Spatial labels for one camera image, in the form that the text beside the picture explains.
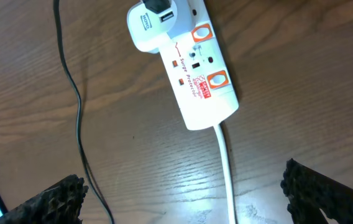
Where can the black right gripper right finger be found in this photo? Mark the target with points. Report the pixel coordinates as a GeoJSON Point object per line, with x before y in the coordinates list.
{"type": "Point", "coordinates": [313, 197]}

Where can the white power strip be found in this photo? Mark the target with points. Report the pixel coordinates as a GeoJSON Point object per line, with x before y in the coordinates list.
{"type": "Point", "coordinates": [197, 70]}

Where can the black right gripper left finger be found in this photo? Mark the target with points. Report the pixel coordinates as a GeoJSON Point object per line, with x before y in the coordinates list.
{"type": "Point", "coordinates": [59, 204]}

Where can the white USB charger adapter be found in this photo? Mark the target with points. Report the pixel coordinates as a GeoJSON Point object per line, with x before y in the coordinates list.
{"type": "Point", "coordinates": [153, 23]}

